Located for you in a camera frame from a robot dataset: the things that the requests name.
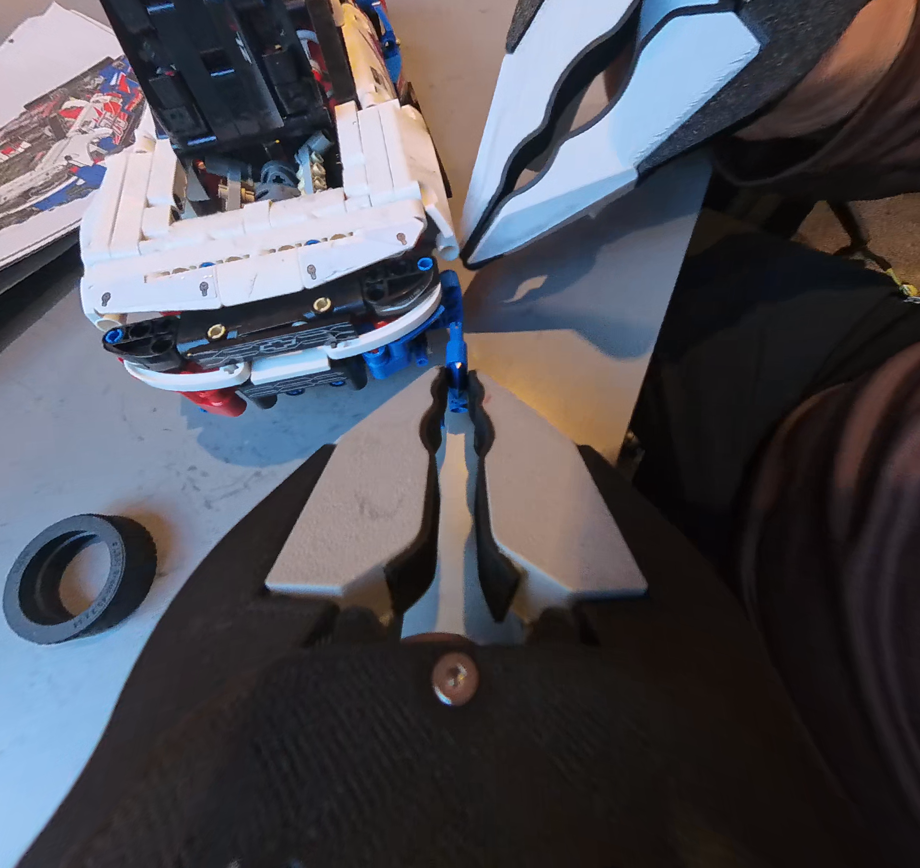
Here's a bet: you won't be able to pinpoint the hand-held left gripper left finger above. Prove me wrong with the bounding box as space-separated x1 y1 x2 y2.
264 367 448 617

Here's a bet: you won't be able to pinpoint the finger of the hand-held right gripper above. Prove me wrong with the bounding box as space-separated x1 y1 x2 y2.
469 0 763 270
459 0 648 267

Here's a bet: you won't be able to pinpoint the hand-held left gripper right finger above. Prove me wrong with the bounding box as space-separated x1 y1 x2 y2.
469 368 650 625

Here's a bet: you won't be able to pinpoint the blue brick beam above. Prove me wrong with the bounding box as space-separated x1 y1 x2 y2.
440 318 472 412

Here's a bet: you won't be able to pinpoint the thin black tire ring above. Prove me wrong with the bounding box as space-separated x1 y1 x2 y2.
3 514 158 645

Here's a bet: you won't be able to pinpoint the toy brick race car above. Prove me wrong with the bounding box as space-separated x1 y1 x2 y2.
75 0 464 420

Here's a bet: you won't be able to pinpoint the person's right forearm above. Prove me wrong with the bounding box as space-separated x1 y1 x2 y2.
712 85 920 204

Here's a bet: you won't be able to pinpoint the person's left forearm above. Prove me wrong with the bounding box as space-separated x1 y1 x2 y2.
733 343 920 868

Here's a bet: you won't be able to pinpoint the grey desk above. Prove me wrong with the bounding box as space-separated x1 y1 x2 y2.
0 0 713 868

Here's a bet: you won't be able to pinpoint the person's right hand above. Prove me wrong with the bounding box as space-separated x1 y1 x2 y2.
739 0 920 143

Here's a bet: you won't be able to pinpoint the person's legs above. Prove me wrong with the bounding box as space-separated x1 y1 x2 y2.
632 207 920 596

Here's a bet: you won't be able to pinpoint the open instruction booklet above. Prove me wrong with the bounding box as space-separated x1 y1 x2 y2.
0 2 155 269

